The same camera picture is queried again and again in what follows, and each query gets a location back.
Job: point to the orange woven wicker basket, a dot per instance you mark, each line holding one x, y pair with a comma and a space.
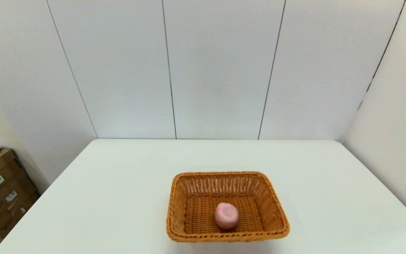
196, 211

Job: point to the pink peach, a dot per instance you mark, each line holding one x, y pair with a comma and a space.
226, 216

